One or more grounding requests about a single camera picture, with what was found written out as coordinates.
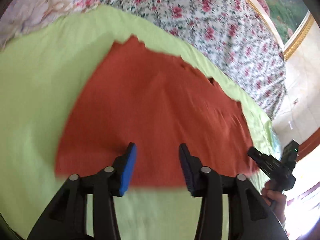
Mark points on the floral rose quilt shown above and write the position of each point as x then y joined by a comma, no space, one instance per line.
230,33

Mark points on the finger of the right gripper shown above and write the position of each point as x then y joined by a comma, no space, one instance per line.
267,163

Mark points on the orange knit sweater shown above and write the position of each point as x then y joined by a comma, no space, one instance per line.
156,101

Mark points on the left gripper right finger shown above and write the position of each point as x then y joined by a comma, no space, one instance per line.
249,216

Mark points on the person's right hand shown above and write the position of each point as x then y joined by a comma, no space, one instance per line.
275,198

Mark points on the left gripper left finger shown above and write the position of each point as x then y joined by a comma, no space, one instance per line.
83,207

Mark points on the gold framed floral painting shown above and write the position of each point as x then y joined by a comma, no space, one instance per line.
289,21

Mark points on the pastel floral pillow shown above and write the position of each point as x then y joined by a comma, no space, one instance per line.
25,16

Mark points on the light green bed sheet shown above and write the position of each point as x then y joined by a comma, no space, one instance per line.
42,74

